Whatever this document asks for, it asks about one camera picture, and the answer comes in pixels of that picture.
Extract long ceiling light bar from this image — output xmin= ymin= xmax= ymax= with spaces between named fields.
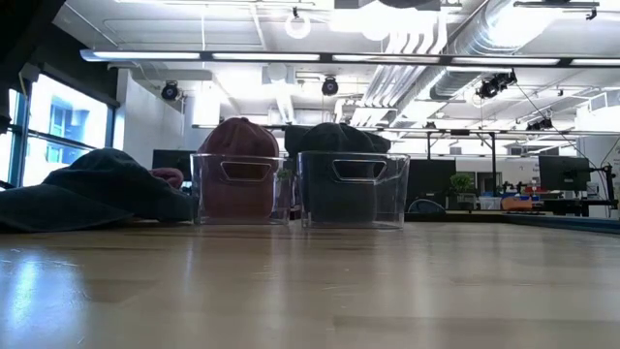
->
xmin=78 ymin=47 xmax=620 ymax=69

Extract silver ventilation duct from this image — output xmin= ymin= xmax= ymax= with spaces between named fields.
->
xmin=428 ymin=0 xmax=539 ymax=101

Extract clear plastic bin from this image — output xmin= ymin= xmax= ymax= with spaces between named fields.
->
xmin=189 ymin=152 xmax=295 ymax=227
xmin=295 ymin=150 xmax=412 ymax=231

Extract dark office chair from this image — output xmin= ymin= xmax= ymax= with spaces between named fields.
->
xmin=408 ymin=198 xmax=448 ymax=214

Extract orange desk object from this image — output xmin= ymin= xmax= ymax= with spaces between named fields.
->
xmin=501 ymin=196 xmax=534 ymax=212

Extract black office monitor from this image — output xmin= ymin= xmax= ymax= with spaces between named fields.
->
xmin=405 ymin=158 xmax=457 ymax=212
xmin=537 ymin=154 xmax=592 ymax=194
xmin=151 ymin=148 xmax=196 ymax=181

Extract black metal rack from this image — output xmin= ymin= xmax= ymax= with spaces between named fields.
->
xmin=424 ymin=129 xmax=499 ymax=198

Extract black ceiling track bar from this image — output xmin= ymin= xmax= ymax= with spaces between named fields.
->
xmin=512 ymin=0 xmax=602 ymax=21

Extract green office plant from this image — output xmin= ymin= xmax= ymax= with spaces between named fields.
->
xmin=449 ymin=172 xmax=480 ymax=210

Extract white ceiling ring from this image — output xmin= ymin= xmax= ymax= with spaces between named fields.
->
xmin=284 ymin=12 xmax=313 ymax=41

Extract blue denim baseball cap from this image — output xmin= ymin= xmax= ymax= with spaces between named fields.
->
xmin=298 ymin=121 xmax=392 ymax=224
xmin=0 ymin=147 xmax=196 ymax=233

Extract white ceiling pipes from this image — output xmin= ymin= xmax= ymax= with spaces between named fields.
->
xmin=360 ymin=14 xmax=450 ymax=111

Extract maroon baseball cap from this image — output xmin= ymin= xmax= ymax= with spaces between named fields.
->
xmin=148 ymin=167 xmax=186 ymax=191
xmin=198 ymin=115 xmax=281 ymax=222

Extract large office window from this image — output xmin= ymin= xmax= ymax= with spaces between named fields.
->
xmin=0 ymin=72 xmax=117 ymax=189

